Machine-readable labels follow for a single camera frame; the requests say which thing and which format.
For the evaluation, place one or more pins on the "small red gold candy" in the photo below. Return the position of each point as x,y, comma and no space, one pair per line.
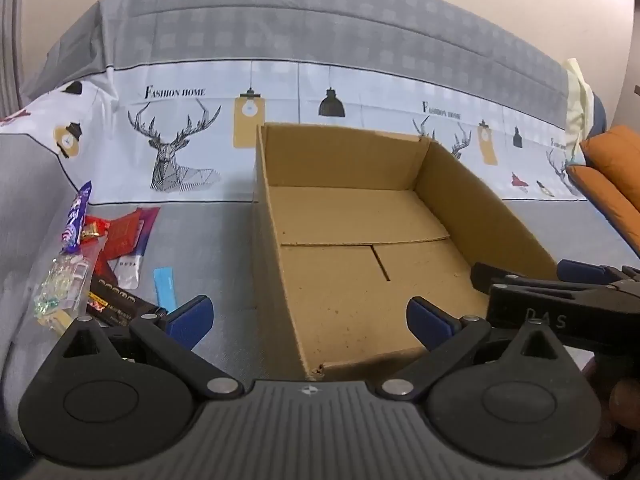
95,229

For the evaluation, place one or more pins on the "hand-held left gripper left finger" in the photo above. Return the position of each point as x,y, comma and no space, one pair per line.
192,317

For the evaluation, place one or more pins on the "clear candy bag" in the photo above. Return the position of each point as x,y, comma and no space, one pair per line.
62,290

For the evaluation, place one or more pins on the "red square packet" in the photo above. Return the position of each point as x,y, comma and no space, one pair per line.
125,235

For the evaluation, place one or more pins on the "light blue sachet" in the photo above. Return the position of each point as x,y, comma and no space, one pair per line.
165,287

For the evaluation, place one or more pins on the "pale yellow pillow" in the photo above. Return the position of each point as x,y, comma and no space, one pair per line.
577,105

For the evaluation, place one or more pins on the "grey curtain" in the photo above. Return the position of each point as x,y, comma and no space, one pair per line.
10,35

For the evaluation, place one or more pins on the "purple snack packet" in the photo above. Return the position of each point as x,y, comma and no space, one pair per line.
75,220

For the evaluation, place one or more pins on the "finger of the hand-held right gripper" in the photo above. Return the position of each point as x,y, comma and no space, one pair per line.
585,272
487,275

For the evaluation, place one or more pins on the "dark chocolate bar packet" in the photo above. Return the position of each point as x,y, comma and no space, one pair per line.
117,305

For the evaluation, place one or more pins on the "person's right hand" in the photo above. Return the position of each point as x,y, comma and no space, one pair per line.
625,405

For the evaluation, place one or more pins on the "purple white sachet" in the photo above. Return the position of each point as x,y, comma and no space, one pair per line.
129,270

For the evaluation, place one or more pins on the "brown cardboard box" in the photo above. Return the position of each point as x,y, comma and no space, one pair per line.
340,280

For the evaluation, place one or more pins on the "orange cushion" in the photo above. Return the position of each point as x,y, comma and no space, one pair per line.
620,155
610,205

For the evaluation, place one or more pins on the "large red snack packet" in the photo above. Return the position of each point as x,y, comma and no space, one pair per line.
104,260

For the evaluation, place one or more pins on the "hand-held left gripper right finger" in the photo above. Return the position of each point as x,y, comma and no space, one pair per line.
430,322

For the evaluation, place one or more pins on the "blue pillow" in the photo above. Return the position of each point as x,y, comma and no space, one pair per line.
599,115

